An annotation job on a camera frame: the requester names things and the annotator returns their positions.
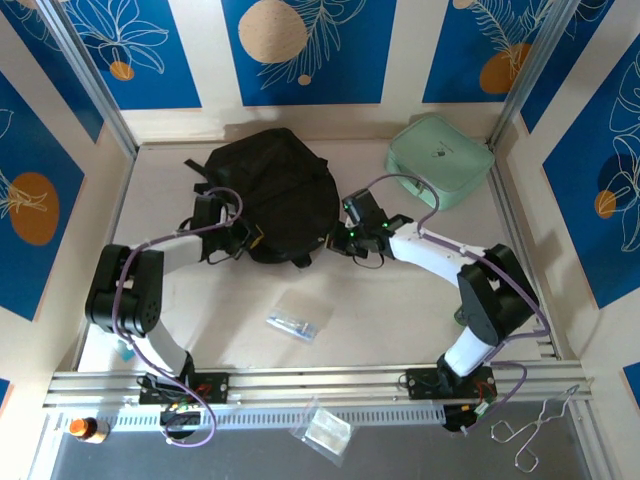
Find black backpack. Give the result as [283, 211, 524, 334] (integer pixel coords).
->
[183, 127, 340, 269]

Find clear plastic bag with pens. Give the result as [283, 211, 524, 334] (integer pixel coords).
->
[264, 289, 335, 345]

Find mint green zip case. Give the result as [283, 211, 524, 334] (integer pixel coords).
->
[384, 114, 496, 211]

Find clear bag with white pad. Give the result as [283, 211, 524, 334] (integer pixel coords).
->
[291, 395, 357, 457]

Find brown bottle with orange cap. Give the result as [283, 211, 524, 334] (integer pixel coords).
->
[68, 416, 110, 445]

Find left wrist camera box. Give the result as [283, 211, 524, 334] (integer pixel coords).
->
[214, 199, 236, 229]

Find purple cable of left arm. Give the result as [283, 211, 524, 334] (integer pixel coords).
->
[113, 187, 245, 447]

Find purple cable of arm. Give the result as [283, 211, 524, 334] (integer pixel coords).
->
[113, 187, 245, 447]
[349, 173, 550, 435]

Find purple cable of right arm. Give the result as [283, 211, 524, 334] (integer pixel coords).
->
[349, 173, 550, 435]

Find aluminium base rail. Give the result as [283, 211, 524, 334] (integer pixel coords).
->
[42, 360, 595, 410]

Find grey slotted cable duct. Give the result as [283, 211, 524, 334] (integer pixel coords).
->
[43, 403, 447, 427]

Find aluminium frame post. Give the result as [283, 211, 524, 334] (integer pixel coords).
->
[35, 0, 140, 159]
[488, 0, 571, 149]

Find small circuit board with wires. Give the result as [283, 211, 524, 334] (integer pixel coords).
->
[443, 399, 494, 432]
[158, 399, 201, 427]

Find aluminium side rail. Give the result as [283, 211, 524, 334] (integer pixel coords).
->
[487, 149, 562, 362]

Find metal wire tongs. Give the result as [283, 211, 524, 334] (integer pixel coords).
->
[489, 383, 582, 472]

